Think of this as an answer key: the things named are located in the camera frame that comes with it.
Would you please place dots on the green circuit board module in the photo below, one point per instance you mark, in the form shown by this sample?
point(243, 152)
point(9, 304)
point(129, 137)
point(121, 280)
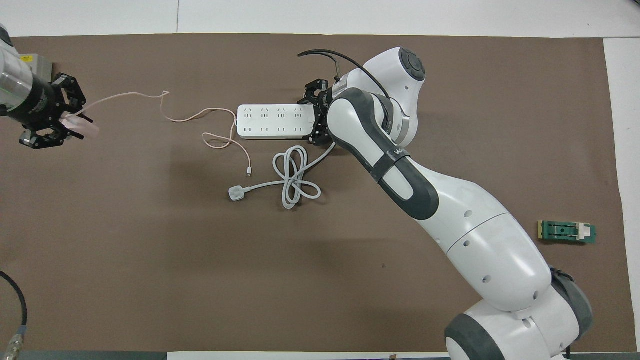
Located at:
point(562, 231)

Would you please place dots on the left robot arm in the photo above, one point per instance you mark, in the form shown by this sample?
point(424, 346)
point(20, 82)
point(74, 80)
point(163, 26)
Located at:
point(20, 95)

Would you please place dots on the brown table mat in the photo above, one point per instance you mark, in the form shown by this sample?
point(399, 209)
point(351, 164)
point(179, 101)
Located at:
point(250, 280)

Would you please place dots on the white power strip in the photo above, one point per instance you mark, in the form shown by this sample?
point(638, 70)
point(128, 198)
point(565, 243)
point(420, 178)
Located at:
point(280, 121)

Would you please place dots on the pink wall charger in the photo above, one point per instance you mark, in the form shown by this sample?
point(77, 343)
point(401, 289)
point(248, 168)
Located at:
point(82, 129)

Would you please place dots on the grey on-off switch box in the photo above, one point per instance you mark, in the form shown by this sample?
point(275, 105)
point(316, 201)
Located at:
point(37, 62)

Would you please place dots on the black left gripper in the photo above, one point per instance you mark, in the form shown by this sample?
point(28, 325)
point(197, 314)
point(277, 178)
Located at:
point(52, 107)

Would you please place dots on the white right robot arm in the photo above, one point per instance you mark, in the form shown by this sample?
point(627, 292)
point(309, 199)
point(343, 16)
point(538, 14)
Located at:
point(480, 235)

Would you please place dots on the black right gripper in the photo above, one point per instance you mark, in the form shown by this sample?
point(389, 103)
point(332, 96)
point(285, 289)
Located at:
point(324, 102)

